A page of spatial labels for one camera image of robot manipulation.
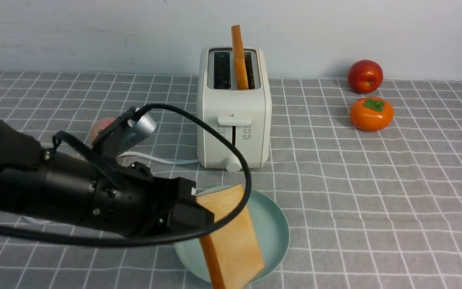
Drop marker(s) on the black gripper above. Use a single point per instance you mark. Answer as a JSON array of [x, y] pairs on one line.
[[149, 205]]

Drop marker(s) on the toast slice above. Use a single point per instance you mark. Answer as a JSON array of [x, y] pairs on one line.
[[232, 253], [242, 79]]

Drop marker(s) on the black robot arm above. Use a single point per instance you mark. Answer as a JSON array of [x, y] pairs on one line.
[[43, 183]]

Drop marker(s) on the white two-slot toaster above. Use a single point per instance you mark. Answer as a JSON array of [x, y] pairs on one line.
[[243, 117]]

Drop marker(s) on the light green round plate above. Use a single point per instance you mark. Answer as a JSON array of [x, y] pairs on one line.
[[272, 230]]

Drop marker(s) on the pink peach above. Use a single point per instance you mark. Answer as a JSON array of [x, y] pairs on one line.
[[99, 126]]

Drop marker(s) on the grey checked tablecloth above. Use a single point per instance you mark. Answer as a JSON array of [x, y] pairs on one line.
[[365, 210]]

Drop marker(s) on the orange persimmon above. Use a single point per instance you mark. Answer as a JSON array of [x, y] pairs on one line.
[[371, 114]]

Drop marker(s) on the red apple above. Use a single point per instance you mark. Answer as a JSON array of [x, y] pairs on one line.
[[365, 76]]

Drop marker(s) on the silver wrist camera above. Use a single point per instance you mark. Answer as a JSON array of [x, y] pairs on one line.
[[136, 128]]

